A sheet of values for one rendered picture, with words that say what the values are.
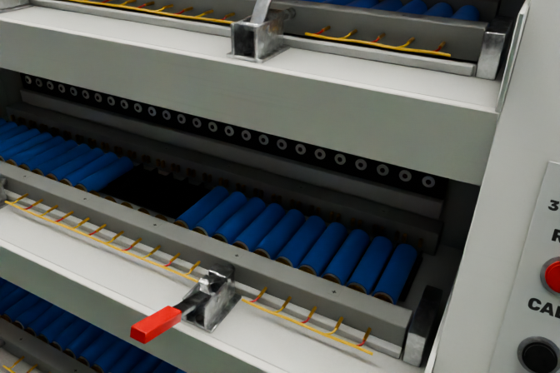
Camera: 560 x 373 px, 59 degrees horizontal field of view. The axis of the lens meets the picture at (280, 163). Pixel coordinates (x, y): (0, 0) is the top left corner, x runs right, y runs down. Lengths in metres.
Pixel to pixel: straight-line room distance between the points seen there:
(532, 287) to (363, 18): 0.20
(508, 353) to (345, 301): 0.11
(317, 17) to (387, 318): 0.22
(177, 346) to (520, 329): 0.23
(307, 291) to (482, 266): 0.13
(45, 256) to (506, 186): 0.36
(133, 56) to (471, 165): 0.24
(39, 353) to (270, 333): 0.30
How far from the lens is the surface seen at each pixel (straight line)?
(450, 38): 0.35
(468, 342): 0.30
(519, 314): 0.29
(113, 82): 0.41
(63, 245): 0.48
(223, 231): 0.42
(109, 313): 0.43
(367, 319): 0.36
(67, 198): 0.49
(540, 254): 0.28
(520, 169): 0.28
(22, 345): 0.62
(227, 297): 0.38
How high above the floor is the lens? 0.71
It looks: 9 degrees down
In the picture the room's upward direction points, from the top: 11 degrees clockwise
